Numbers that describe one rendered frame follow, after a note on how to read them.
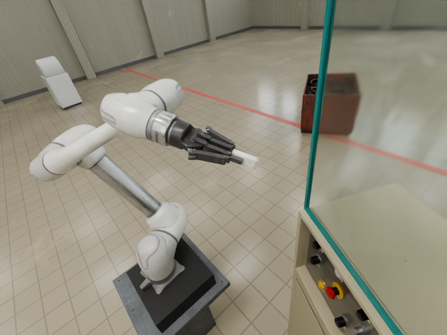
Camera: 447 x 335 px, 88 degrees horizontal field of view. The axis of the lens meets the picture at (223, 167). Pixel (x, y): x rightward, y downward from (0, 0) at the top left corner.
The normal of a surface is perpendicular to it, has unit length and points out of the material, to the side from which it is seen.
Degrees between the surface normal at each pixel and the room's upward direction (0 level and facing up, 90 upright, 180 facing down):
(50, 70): 80
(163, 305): 4
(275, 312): 0
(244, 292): 0
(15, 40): 90
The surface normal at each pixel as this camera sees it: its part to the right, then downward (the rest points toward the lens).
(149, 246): -0.14, -0.68
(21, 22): 0.65, 0.40
